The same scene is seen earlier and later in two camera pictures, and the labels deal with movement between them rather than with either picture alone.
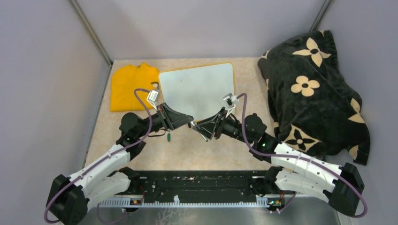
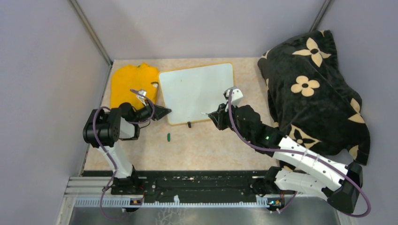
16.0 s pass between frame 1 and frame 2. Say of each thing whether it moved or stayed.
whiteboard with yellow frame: stayed
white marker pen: moved
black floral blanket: stayed
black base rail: stayed
